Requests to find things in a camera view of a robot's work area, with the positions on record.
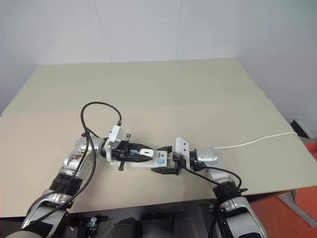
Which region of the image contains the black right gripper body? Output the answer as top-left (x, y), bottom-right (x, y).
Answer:
top-left (168, 150), bottom-right (188, 176)

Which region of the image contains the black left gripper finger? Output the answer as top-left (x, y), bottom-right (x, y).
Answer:
top-left (127, 142), bottom-right (151, 151)
top-left (125, 156), bottom-right (153, 164)

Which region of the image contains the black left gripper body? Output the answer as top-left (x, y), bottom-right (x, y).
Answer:
top-left (112, 133), bottom-right (132, 172)

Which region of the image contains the white power strip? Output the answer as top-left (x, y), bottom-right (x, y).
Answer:
top-left (108, 148), bottom-right (174, 172)

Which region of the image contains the white charger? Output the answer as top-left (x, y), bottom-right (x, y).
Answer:
top-left (139, 149), bottom-right (154, 160)

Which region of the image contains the dark rounded shape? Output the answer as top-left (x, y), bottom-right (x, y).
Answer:
top-left (112, 217), bottom-right (141, 238)

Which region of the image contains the metal caster wheel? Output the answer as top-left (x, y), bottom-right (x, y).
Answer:
top-left (85, 216), bottom-right (100, 236)

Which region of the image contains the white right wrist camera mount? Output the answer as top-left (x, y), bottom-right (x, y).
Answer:
top-left (172, 136), bottom-right (191, 166)

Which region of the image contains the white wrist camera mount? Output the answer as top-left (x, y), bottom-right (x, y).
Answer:
top-left (103, 124), bottom-right (132, 160)
top-left (172, 136), bottom-right (191, 166)

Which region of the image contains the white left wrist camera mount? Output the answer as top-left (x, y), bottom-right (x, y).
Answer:
top-left (103, 124), bottom-right (132, 160)

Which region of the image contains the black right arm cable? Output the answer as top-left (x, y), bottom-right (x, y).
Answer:
top-left (183, 165), bottom-right (249, 238)

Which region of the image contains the white power strip cable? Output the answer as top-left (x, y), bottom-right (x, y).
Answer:
top-left (213, 132), bottom-right (299, 150)

